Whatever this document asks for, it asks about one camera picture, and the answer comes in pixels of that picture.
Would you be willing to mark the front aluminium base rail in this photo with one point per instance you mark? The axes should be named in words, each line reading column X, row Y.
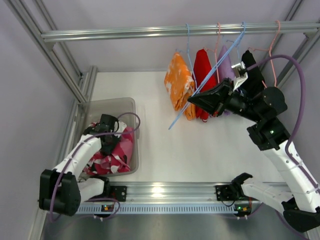
column 169, row 192

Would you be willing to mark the red trousers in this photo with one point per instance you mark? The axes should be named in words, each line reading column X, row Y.
column 201, row 68

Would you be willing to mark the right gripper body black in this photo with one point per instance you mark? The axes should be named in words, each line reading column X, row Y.
column 227, row 95

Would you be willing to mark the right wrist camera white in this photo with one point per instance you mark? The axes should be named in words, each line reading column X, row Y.
column 241, row 74

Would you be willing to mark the right aluminium frame post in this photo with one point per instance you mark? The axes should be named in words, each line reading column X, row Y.
column 299, row 44

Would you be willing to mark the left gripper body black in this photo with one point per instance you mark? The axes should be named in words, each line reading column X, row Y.
column 100, row 127

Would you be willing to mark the clear plastic bin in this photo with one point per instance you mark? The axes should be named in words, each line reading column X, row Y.
column 90, row 113

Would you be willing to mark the orange white trousers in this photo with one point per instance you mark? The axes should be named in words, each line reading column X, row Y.
column 178, row 82

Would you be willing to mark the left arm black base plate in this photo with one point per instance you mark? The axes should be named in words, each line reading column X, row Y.
column 118, row 192

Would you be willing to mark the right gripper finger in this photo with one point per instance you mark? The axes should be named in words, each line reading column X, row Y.
column 222, row 88
column 208, row 101

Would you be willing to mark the aluminium frame post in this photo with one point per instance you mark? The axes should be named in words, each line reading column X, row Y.
column 299, row 44
column 82, row 94

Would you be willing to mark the pink camouflage trousers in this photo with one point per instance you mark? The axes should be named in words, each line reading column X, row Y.
column 114, row 161

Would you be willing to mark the blue hanger under lilac trousers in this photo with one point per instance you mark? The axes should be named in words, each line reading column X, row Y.
column 237, row 42

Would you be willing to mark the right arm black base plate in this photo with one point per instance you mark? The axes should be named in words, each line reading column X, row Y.
column 230, row 192

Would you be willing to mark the light blue wire hanger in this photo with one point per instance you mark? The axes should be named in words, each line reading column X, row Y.
column 197, row 90

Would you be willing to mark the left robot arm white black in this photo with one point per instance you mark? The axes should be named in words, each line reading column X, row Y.
column 60, row 191

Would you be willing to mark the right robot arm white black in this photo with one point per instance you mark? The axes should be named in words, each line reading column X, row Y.
column 301, row 206

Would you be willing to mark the lilac trousers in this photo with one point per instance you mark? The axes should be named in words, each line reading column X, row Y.
column 225, row 71

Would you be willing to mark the aluminium hanging rail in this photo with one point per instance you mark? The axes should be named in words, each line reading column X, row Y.
column 55, row 36

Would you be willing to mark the grey slotted cable duct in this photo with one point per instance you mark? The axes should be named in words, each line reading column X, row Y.
column 172, row 208

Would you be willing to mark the pink hanger under red trousers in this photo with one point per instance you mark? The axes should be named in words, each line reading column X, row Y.
column 215, row 51

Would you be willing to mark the left aluminium frame post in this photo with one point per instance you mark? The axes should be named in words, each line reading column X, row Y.
column 82, row 94

